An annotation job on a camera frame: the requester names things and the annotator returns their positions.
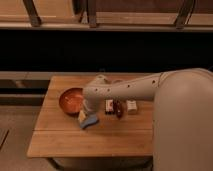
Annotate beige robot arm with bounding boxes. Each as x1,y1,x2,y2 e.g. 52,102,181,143
83,68,213,171

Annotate orange bowl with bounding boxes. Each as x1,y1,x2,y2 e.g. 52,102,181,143
59,88,83,115

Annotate wooden table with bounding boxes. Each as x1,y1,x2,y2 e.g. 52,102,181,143
27,76,153,158

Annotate dark brown bottle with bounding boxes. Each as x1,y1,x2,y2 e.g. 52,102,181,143
114,101,123,118

